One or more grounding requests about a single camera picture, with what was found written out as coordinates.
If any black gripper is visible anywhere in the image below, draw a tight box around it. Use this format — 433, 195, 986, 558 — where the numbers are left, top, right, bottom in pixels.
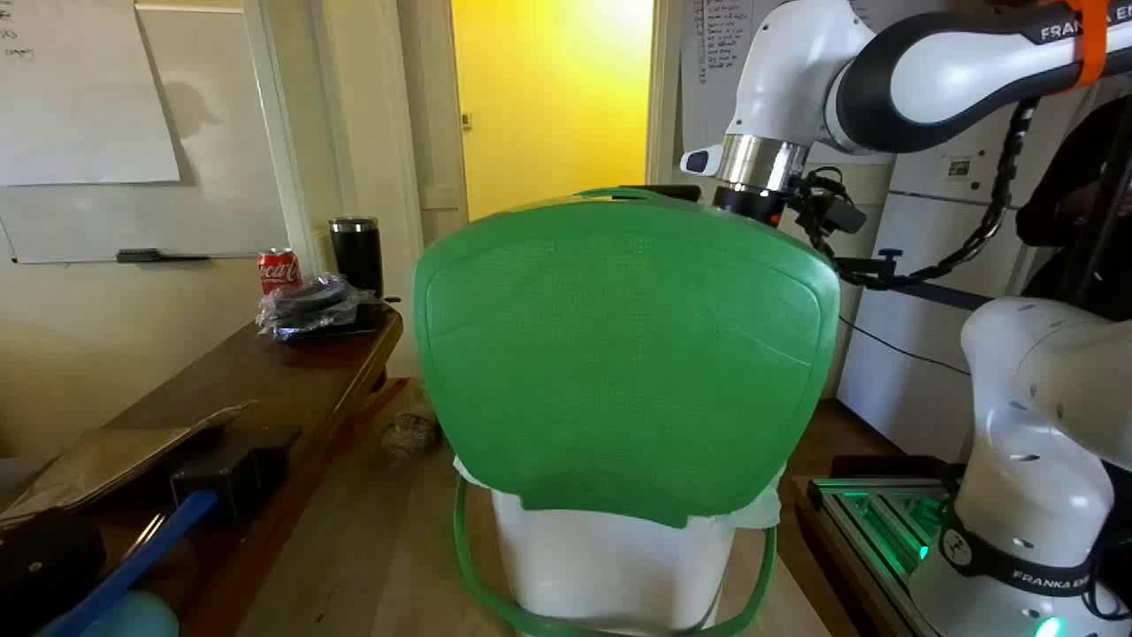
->
711, 184, 792, 231

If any white compost bin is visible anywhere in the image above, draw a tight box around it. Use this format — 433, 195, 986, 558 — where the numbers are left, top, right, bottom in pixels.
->
453, 452, 785, 637

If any white drawer cabinet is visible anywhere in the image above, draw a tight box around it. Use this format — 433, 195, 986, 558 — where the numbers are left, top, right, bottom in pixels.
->
828, 66, 1132, 466

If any yellow door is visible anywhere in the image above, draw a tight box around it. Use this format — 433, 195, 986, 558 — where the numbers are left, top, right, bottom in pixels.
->
450, 0, 658, 222

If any black tumbler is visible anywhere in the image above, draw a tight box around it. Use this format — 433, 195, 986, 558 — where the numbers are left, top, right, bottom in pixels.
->
325, 214, 390, 300

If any crumpled plastic bag bundle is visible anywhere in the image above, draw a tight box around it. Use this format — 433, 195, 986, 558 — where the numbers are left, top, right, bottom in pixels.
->
250, 269, 392, 346

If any red soda can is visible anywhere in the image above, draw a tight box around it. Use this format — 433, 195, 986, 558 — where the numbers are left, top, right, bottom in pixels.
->
256, 243, 304, 300

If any dark wooden side table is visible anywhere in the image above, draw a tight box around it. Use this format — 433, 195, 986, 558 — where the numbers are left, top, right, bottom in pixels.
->
0, 304, 408, 637

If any black box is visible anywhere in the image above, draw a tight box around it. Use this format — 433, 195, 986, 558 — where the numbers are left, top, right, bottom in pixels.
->
165, 440, 292, 525

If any black marker pen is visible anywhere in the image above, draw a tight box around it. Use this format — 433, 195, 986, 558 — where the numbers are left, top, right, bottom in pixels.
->
112, 243, 216, 269

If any small white board sheet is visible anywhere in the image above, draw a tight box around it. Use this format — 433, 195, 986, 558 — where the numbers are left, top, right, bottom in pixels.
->
0, 0, 185, 191

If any brown cardboard piece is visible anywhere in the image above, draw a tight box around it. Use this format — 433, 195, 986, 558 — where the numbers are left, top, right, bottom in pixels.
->
0, 401, 250, 525

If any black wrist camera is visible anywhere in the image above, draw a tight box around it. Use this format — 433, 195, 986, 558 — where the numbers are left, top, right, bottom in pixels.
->
787, 170, 870, 242

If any white paper wall sheet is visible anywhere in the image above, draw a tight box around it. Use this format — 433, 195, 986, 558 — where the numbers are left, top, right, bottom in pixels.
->
679, 0, 772, 153

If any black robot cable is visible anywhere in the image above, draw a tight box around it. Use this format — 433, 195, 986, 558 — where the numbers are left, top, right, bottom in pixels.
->
823, 97, 1043, 295

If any orange strap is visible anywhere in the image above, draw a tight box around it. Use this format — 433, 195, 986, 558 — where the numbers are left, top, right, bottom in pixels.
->
1063, 0, 1113, 89

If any large wall whiteboard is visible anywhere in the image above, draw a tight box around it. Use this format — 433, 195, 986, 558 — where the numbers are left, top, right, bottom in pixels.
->
0, 0, 285, 265

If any blue handled tool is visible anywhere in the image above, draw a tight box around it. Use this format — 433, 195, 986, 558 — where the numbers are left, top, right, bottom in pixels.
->
37, 486, 221, 637

